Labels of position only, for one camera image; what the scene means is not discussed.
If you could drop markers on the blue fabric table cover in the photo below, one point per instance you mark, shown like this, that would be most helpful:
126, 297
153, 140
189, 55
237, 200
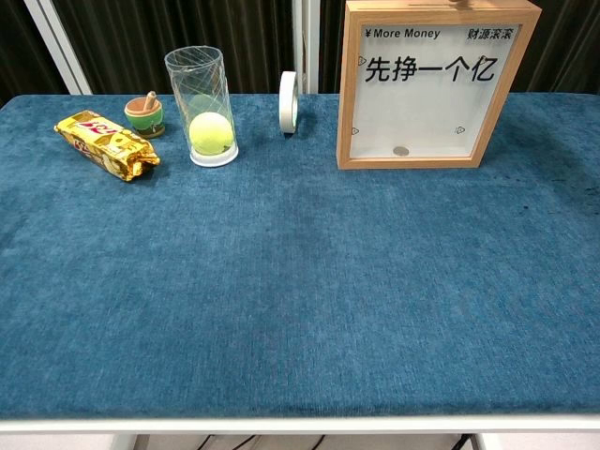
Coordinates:
281, 281

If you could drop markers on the white tape roll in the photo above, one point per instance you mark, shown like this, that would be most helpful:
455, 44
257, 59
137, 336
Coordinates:
287, 103

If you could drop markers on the yellow tennis ball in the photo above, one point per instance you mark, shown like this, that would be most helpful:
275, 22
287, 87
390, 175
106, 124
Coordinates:
211, 133

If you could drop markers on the clear plastic ball tube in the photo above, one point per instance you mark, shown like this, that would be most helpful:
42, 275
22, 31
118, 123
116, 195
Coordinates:
197, 79

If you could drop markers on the black pleated curtain panel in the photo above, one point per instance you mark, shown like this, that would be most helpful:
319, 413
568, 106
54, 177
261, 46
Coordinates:
330, 47
562, 47
140, 28
19, 47

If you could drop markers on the green wooden toy mortar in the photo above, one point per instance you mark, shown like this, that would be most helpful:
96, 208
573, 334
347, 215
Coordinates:
145, 117

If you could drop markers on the gold snack packet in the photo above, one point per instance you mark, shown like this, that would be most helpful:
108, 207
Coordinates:
103, 143

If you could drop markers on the wooden frame money box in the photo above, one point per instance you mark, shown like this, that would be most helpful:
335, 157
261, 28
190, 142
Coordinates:
346, 94

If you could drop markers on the white partition frame post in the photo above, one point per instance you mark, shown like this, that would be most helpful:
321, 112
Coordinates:
56, 47
304, 42

